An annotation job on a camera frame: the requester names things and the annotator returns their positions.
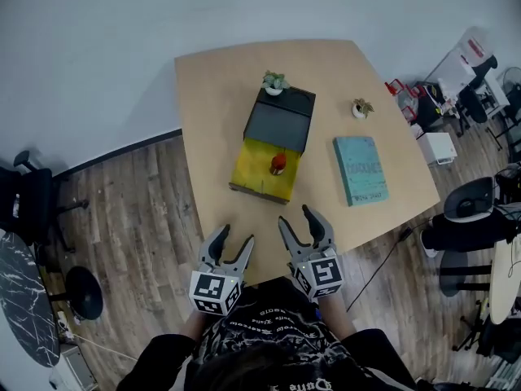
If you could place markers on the grey shell chair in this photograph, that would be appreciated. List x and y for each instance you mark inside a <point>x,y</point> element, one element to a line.
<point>468,202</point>

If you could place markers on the light wooden round table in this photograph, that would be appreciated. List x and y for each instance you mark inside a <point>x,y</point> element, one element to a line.
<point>506,283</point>

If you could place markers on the black round pedestal base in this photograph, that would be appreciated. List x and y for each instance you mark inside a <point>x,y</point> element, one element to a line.
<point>83,293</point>

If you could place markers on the person's left forearm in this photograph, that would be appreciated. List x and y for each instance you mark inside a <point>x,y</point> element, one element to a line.
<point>193,326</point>

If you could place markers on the black bag yellow trim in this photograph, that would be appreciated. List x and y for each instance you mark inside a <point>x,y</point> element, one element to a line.
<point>429,104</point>

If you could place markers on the black tripod stand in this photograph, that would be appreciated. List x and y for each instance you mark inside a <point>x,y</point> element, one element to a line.
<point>480,332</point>

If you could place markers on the small potted plant white pot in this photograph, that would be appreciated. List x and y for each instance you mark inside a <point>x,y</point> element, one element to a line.
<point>361,108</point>
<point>274,82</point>

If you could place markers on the black box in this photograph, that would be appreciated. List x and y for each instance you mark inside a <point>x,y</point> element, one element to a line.
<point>277,124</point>

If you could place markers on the black marble round table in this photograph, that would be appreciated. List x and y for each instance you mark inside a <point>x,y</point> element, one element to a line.
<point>24,300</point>

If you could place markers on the white panel red label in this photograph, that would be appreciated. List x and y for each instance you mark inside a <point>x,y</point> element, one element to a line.
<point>456,67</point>

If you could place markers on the red-lidded small jar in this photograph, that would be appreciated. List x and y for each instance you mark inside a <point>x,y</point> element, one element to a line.
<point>278,164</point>

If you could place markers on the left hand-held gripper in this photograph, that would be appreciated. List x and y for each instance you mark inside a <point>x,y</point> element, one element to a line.
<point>211,289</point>

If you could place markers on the clear bin red latches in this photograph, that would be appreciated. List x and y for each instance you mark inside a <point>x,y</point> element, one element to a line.
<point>395,88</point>
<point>410,110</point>

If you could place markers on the grey metal appliance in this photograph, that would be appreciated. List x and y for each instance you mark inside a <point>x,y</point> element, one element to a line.
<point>75,367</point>

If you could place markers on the teal hardcover book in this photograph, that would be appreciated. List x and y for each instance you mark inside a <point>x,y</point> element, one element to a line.
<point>360,169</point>

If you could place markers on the standing fan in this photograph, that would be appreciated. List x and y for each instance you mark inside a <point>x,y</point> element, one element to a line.
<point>513,80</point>

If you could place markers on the person's right forearm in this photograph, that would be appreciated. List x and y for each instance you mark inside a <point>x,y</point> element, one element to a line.
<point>335,318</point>

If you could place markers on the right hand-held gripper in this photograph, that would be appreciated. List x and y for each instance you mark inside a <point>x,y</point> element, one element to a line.
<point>321,275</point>

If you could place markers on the person's torso black printed shirt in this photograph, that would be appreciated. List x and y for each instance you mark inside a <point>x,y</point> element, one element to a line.
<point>268,332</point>

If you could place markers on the small white cabinet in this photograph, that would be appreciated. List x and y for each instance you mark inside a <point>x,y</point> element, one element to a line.
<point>436,148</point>

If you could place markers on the black office chair with headrest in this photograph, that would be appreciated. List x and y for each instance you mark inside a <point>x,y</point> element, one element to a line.
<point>28,198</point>

